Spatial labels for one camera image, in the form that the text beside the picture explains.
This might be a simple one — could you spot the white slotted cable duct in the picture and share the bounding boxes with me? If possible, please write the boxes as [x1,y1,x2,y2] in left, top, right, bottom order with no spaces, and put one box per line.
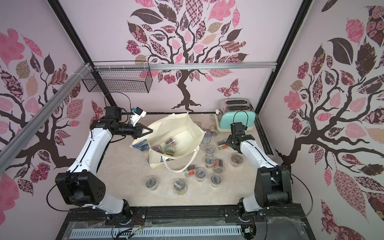
[64,226,243,240]

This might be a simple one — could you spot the black base frame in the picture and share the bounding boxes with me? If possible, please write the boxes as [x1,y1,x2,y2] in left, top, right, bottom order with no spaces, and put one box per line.
[57,204,315,240]

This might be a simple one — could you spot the clear seed jar dark lid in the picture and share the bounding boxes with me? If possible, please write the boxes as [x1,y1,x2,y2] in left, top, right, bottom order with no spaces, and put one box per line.
[195,168,207,182]

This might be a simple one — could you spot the clear seed jar striped lid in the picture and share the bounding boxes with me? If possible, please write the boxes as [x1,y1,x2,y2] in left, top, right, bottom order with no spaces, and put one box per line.
[173,179,188,196]

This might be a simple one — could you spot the cream canvas tote bag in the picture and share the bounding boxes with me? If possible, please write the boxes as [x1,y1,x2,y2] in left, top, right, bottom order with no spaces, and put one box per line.
[131,113,205,173]

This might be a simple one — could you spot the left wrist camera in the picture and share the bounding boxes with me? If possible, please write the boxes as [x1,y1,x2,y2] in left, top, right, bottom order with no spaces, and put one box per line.
[130,107,147,127]

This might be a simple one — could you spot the clear seed jar grey lid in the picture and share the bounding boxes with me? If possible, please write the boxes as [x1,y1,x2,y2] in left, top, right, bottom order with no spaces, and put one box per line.
[146,176,159,191]

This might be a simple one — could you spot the aluminium rail wall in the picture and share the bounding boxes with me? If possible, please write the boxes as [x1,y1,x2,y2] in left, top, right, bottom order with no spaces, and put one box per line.
[1,63,91,173]
[94,62,277,71]

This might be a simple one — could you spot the black wire basket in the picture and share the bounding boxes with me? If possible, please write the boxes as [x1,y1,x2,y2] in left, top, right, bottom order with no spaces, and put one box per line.
[83,60,153,93]

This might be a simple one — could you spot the silver tin can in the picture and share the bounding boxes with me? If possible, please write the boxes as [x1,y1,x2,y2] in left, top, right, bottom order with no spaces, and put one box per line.
[201,129,212,145]

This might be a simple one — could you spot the aluminium rail back wall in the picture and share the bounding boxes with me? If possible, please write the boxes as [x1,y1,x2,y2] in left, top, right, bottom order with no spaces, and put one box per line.
[94,62,277,71]

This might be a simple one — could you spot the green label seed jar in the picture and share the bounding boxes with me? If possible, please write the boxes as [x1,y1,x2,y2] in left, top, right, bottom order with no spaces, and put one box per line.
[165,144,176,156]

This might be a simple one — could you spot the aluminium rail left wall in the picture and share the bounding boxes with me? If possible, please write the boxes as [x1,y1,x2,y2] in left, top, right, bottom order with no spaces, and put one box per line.
[1,63,91,173]

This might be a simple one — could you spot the tan seed jar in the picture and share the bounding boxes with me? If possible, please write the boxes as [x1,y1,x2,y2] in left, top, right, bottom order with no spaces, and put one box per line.
[210,125,218,138]

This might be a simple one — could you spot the red seed jar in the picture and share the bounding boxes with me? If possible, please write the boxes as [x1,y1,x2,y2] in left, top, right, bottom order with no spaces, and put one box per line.
[217,140,228,150]

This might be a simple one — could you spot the mint green toaster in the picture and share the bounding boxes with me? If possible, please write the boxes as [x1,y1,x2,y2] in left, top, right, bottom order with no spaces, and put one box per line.
[215,98,256,133]

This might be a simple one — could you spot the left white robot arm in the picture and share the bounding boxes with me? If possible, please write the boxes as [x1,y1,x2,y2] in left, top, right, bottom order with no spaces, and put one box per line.
[55,106,153,220]

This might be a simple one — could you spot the red label jar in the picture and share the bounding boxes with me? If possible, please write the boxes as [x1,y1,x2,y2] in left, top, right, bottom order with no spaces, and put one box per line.
[184,165,196,178]
[213,159,224,174]

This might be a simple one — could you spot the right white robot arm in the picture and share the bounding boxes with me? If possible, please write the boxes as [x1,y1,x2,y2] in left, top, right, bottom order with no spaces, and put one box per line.
[226,123,314,219]

